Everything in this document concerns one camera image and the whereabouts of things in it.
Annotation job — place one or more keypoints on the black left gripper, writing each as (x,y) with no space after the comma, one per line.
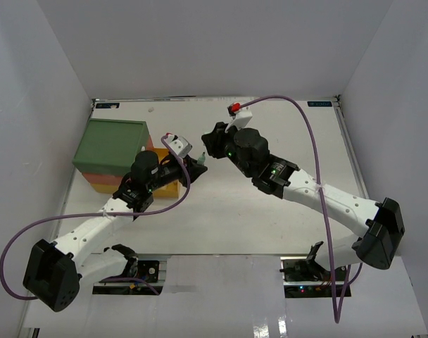
(193,170)

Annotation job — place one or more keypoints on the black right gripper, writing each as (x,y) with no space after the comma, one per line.
(215,140)

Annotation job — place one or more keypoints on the red drawer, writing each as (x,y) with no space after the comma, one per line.
(108,176)

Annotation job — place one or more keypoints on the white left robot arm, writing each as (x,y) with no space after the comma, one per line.
(56,270)

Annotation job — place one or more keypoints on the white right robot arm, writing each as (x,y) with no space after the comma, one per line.
(377,227)

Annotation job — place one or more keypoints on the blue table label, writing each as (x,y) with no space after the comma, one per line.
(319,103)
(110,105)

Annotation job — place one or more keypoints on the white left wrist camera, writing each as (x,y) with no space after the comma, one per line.
(178,145)

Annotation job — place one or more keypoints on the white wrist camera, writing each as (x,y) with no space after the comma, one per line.
(178,145)
(240,117)

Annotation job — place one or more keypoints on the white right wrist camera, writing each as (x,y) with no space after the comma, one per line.
(240,117)

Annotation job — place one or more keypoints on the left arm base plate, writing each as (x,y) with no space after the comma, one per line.
(148,281)

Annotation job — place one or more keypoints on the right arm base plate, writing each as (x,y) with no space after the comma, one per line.
(304,280)

